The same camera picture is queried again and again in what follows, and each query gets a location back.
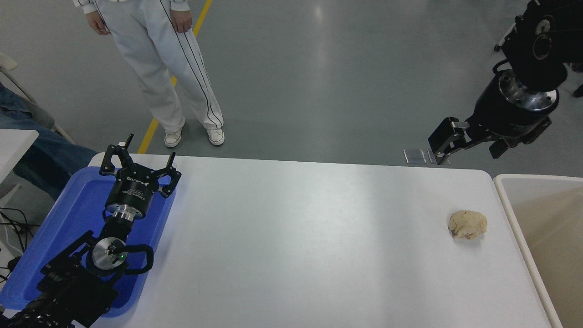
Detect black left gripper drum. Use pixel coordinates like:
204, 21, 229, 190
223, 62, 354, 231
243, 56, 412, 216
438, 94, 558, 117
106, 165, 161, 215

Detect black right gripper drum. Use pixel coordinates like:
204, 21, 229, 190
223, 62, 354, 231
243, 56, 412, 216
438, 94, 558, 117
472, 74, 560, 138

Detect tan paper ball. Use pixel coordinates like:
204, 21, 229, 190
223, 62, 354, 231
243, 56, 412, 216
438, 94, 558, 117
448, 210, 488, 240

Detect person's right hand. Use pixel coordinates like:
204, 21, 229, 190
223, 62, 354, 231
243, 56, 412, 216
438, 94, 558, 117
87, 9, 112, 36

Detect person's left hand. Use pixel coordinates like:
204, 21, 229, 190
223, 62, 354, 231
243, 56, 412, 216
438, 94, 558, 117
171, 9, 193, 34

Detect person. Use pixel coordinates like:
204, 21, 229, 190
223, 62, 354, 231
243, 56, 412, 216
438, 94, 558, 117
0, 84, 98, 201
73, 0, 225, 148

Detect blue plastic tray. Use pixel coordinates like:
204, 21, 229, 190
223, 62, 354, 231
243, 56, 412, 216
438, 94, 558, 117
0, 166, 178, 318

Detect small white table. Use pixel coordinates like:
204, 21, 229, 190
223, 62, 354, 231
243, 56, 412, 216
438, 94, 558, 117
0, 129, 39, 183

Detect large pale bin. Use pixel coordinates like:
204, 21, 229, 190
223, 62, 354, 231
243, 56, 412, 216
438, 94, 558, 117
493, 174, 583, 328

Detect white frame chair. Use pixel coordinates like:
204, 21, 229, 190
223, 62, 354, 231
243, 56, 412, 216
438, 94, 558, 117
0, 52, 76, 144

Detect black cables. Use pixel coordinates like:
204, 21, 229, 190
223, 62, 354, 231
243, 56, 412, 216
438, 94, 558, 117
0, 207, 35, 283

